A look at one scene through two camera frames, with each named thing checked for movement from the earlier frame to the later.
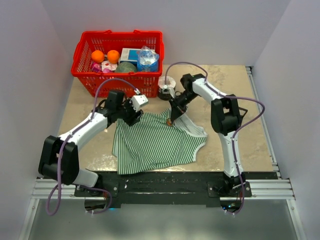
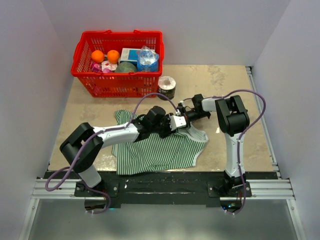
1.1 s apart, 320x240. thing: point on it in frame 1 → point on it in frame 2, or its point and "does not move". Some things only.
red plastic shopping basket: (101, 83) does not move
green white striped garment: (153, 141) does not move
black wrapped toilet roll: (170, 81) does not move
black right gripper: (177, 109) → (187, 115)
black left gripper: (135, 115) → (169, 131)
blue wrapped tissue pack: (147, 60) does not move
